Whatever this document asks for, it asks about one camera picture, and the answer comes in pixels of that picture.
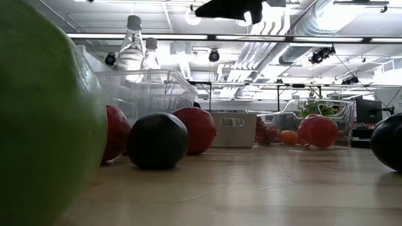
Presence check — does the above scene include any silver ventilation duct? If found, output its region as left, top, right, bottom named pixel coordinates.
left=278, top=0, right=346, bottom=65

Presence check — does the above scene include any red grape bunch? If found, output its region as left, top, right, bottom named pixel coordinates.
left=254, top=116, right=283, bottom=147

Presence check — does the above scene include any orange tangerine cluster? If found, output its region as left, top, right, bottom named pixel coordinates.
left=280, top=129, right=301, bottom=147

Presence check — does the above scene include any black computer monitor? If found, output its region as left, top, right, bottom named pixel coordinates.
left=356, top=98, right=383, bottom=124

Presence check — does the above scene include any black aluminium frame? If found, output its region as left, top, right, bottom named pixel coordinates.
left=67, top=33, right=402, bottom=45

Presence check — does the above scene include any green plant in white pot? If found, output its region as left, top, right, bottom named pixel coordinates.
left=296, top=89, right=335, bottom=117

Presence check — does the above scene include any red apple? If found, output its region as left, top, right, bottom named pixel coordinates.
left=297, top=114, right=340, bottom=149
left=171, top=107, right=218, bottom=156

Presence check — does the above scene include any pink round fruit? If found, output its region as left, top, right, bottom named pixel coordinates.
left=100, top=105, right=131, bottom=164

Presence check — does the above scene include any green apple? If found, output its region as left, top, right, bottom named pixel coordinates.
left=0, top=0, right=109, bottom=226

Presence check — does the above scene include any light grey handled bin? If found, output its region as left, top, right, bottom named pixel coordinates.
left=209, top=111, right=258, bottom=149

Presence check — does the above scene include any black background table frame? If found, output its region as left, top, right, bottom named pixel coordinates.
left=197, top=80, right=402, bottom=112

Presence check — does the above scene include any black plum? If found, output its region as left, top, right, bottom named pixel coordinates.
left=369, top=112, right=402, bottom=173
left=126, top=112, right=190, bottom=171

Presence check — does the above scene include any white ring lamp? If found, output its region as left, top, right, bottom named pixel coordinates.
left=184, top=8, right=203, bottom=26

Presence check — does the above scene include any large clear plastic storage bin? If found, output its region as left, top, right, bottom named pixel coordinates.
left=95, top=68, right=199, bottom=125

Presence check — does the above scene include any clear plastic handled fruit bin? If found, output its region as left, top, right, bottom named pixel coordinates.
left=256, top=98, right=356, bottom=151

